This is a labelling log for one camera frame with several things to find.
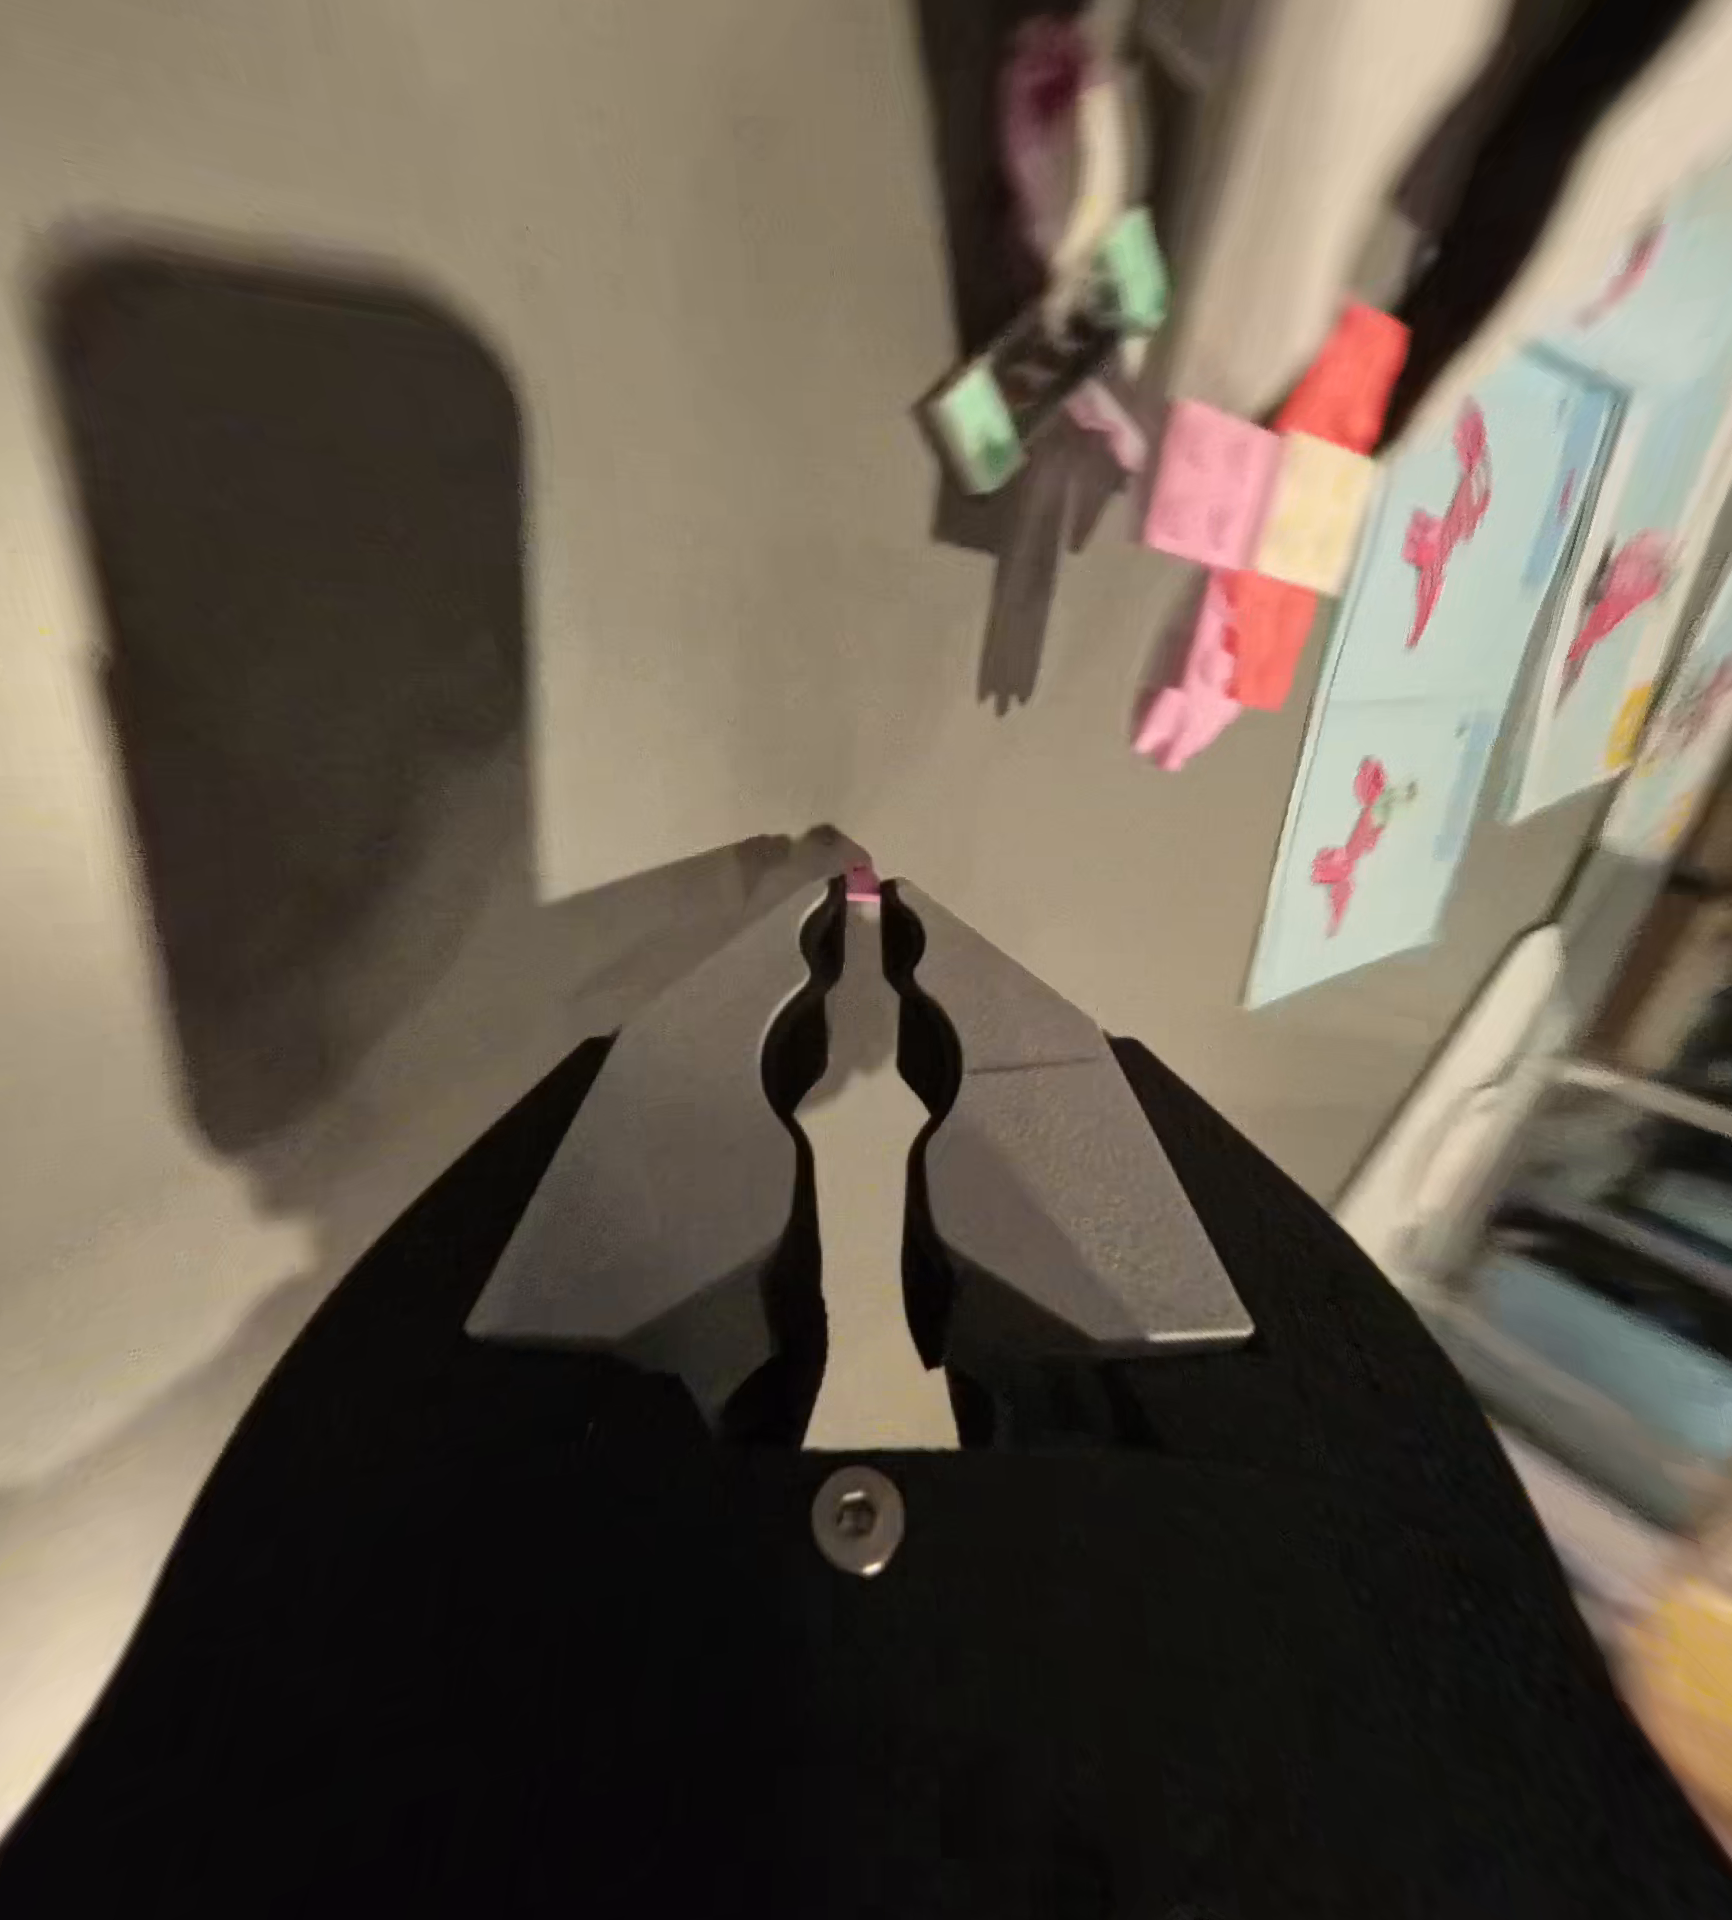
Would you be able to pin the thin closed instruction booklet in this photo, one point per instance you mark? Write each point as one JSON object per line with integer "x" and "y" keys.
{"x": 1677, "y": 779}

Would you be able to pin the red pink cream brick body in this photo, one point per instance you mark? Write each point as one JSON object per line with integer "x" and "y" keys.
{"x": 1210, "y": 478}

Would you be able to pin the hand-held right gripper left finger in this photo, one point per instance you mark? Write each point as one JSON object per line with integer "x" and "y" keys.
{"x": 625, "y": 1202}

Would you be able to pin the closed instruction booklet yellow badge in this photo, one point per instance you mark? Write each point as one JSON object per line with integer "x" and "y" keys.
{"x": 1570, "y": 735}

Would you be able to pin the pink quarter round tile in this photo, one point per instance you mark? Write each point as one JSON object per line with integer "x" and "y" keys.
{"x": 861, "y": 887}

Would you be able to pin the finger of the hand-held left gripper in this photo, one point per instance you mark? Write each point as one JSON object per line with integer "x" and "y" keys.
{"x": 1285, "y": 180}
{"x": 1542, "y": 149}

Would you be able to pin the metal storage shelf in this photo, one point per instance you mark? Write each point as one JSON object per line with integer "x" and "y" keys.
{"x": 1677, "y": 1202}

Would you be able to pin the open light blue instruction booklet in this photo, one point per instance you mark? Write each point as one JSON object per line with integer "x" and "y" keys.
{"x": 1390, "y": 750}

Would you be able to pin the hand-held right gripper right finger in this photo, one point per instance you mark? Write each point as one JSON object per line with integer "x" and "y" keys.
{"x": 1092, "y": 1202}

